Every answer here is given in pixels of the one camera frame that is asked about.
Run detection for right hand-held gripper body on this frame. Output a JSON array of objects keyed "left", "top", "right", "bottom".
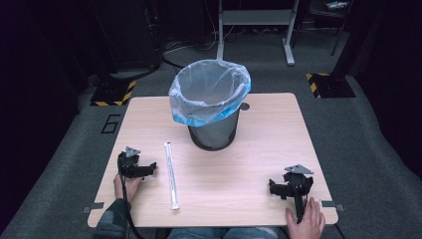
[{"left": 282, "top": 163, "right": 315, "bottom": 201}]

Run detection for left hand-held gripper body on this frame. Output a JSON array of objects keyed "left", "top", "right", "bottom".
[{"left": 116, "top": 145, "right": 147, "bottom": 179}]

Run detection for white paper-wrapped straw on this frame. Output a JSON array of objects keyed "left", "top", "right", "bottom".
[{"left": 163, "top": 141, "right": 180, "bottom": 211}]

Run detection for black mesh trash bin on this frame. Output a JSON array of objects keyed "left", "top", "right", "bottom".
[{"left": 187, "top": 109, "right": 241, "bottom": 152}]

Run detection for translucent blue bin bag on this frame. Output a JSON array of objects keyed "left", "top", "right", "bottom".
[{"left": 168, "top": 59, "right": 253, "bottom": 128}]

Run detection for person's left hand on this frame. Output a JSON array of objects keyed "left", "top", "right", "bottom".
[{"left": 113, "top": 173, "right": 144, "bottom": 203}]

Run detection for person's right hand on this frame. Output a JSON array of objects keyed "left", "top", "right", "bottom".
[{"left": 286, "top": 197, "right": 326, "bottom": 239}]

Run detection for grey tape strip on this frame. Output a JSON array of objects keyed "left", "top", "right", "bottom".
[
  {"left": 82, "top": 201, "right": 106, "bottom": 214},
  {"left": 319, "top": 200, "right": 345, "bottom": 212}
]

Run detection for person's legs in jeans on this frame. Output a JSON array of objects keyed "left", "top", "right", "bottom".
[{"left": 166, "top": 226, "right": 281, "bottom": 239}]

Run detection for dark cabinet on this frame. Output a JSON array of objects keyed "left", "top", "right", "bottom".
[{"left": 89, "top": 0, "right": 164, "bottom": 69}]

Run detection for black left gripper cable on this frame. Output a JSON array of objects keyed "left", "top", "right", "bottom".
[{"left": 116, "top": 155, "right": 146, "bottom": 239}]

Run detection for black yellow striped base plate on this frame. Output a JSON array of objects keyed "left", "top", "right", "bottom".
[
  {"left": 90, "top": 79, "right": 137, "bottom": 108},
  {"left": 306, "top": 72, "right": 356, "bottom": 100}
]

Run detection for thick black floor cable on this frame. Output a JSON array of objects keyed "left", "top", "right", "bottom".
[{"left": 108, "top": 54, "right": 187, "bottom": 82}]

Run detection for bundle of floor cables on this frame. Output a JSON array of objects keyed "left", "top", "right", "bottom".
[{"left": 162, "top": 28, "right": 243, "bottom": 56}]

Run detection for black upright post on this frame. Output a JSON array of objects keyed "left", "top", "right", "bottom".
[{"left": 330, "top": 0, "right": 376, "bottom": 80}]

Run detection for white metal desk frame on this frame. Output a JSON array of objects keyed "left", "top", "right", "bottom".
[{"left": 216, "top": 0, "right": 301, "bottom": 67}]

